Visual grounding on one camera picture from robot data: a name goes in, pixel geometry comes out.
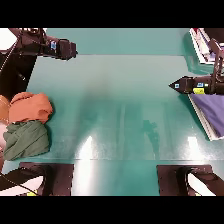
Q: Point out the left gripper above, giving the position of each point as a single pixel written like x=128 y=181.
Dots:
x=67 y=49

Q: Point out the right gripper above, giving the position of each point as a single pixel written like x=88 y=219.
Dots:
x=199 y=85

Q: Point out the orange T-shirt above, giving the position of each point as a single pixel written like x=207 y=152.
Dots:
x=30 y=107

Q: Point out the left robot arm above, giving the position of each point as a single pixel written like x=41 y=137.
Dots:
x=30 y=44

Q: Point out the purple garment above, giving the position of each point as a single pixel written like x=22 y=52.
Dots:
x=210 y=111

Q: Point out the stack of folded clothes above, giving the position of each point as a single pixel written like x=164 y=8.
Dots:
x=201 y=45

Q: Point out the brown garment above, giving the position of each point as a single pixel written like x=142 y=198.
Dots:
x=3 y=108

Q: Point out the green garment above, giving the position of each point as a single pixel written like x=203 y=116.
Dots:
x=26 y=140

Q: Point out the pale pink garment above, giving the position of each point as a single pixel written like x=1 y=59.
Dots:
x=2 y=136

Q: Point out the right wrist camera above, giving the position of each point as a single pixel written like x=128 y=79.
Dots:
x=218 y=58

